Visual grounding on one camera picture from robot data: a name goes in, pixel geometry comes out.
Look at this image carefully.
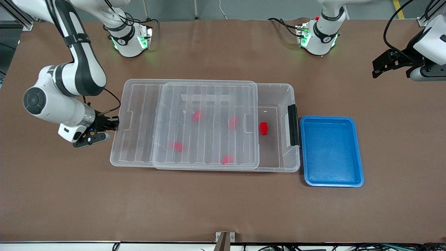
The black base power cable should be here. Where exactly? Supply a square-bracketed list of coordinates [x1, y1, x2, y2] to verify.
[125, 14, 159, 35]
[268, 17, 301, 38]

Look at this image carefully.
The blue plastic tray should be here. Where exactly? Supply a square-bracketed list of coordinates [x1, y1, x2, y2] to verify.
[300, 116, 365, 188]

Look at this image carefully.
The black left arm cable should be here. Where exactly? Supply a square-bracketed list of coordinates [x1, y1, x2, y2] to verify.
[383, 0, 415, 53]

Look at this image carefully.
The cable bundle under table edge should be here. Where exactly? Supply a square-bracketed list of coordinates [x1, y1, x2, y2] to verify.
[244, 243, 446, 251]

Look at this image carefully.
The brown paper table cover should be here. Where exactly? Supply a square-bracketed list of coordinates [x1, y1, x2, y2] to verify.
[0, 17, 446, 243]

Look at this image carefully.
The metal table edge bracket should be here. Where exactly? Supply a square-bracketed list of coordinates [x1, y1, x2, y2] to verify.
[213, 232, 236, 251]

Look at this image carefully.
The clear plastic storage box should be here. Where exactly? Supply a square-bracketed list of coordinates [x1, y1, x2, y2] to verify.
[153, 82, 301, 173]

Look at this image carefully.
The aluminium frame post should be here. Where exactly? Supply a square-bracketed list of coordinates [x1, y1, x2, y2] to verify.
[416, 0, 440, 26]
[7, 7, 34, 31]

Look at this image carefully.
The clear plastic box lid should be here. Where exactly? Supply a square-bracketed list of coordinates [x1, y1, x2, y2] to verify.
[110, 79, 260, 170]

